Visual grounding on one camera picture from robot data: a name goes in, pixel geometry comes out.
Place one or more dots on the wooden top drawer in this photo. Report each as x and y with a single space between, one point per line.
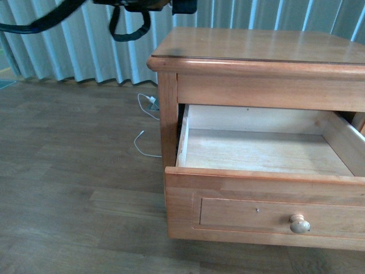
241 172

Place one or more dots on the round wooden drawer knob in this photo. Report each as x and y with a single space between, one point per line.
298 224

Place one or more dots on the open metal floor socket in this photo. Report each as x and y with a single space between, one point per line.
153 107

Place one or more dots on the wooden nightstand cabinet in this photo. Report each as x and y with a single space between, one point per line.
258 68

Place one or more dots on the grey pleated curtain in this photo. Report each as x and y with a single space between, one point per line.
82 48

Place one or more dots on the black robot arm with cables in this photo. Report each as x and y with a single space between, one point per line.
66 8

